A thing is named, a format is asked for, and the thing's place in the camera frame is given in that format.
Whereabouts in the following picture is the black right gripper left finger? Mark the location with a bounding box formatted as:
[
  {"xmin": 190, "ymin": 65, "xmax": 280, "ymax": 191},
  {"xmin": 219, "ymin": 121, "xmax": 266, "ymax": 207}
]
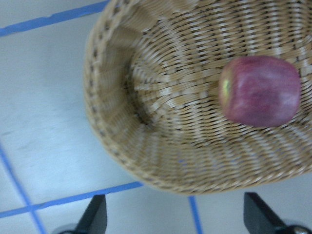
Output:
[{"xmin": 75, "ymin": 195, "xmax": 107, "ymax": 234}]

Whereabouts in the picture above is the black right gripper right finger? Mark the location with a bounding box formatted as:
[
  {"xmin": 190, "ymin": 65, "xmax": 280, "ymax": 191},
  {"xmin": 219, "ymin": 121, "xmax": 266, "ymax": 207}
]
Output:
[{"xmin": 243, "ymin": 192, "xmax": 287, "ymax": 234}]

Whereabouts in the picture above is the red yellow apple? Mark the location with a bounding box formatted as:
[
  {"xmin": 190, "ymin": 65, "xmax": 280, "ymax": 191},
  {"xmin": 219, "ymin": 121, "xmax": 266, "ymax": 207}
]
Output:
[{"xmin": 218, "ymin": 56, "xmax": 301, "ymax": 127}]

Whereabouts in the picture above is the wicker basket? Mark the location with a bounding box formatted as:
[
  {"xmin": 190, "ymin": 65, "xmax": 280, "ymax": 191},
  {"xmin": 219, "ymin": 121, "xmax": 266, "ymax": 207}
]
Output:
[{"xmin": 84, "ymin": 0, "xmax": 312, "ymax": 195}]

